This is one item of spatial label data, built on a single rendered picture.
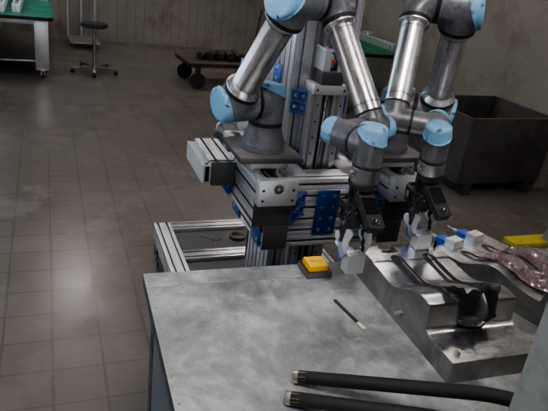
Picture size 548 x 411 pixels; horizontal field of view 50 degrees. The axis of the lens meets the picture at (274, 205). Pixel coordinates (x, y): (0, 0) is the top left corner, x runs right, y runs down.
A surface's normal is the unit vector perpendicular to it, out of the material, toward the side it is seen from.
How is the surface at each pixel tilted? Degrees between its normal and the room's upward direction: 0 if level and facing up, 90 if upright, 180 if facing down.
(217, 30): 90
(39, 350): 0
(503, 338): 0
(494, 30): 90
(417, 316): 90
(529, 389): 90
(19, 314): 0
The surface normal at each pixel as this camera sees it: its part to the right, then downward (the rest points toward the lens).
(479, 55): -0.94, 0.04
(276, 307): 0.12, -0.91
